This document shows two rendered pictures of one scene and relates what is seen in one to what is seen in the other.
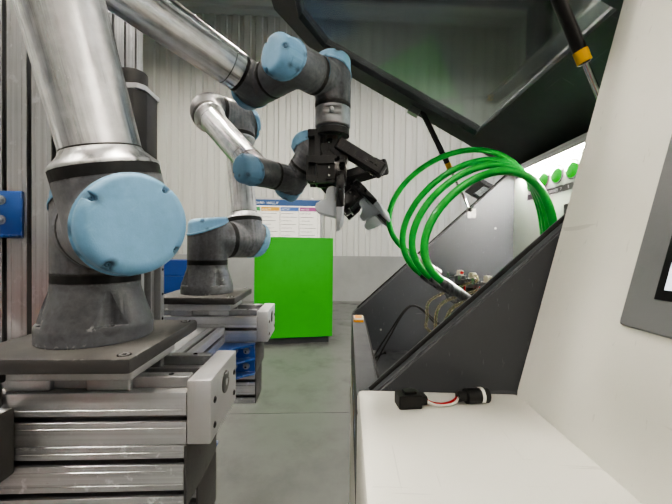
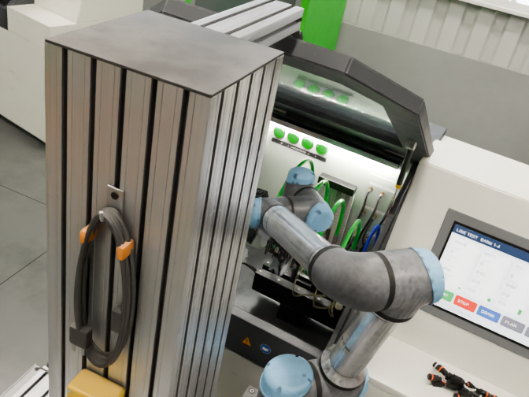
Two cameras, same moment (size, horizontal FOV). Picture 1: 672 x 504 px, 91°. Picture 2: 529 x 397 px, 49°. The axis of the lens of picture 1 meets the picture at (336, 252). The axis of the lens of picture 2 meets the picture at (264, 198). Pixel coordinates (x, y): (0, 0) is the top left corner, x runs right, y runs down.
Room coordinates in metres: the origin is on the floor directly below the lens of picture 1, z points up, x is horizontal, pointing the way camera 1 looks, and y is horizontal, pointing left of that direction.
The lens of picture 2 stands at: (0.31, 1.34, 2.29)
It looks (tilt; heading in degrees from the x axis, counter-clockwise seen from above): 31 degrees down; 289
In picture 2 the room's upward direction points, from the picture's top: 12 degrees clockwise
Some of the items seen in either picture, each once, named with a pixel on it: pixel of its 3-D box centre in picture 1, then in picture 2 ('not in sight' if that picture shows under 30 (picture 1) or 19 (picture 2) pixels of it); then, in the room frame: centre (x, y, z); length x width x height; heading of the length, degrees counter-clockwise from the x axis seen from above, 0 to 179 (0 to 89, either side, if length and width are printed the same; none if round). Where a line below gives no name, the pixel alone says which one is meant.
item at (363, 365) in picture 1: (361, 372); (236, 329); (0.81, -0.07, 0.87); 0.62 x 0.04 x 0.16; 178
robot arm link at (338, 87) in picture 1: (332, 82); (298, 189); (0.69, 0.01, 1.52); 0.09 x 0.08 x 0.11; 137
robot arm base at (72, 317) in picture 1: (97, 303); not in sight; (0.51, 0.37, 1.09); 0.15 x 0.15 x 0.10
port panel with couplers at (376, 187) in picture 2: not in sight; (373, 216); (0.55, -0.56, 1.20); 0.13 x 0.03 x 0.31; 178
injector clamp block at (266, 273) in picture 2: not in sight; (297, 300); (0.68, -0.30, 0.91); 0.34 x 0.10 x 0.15; 178
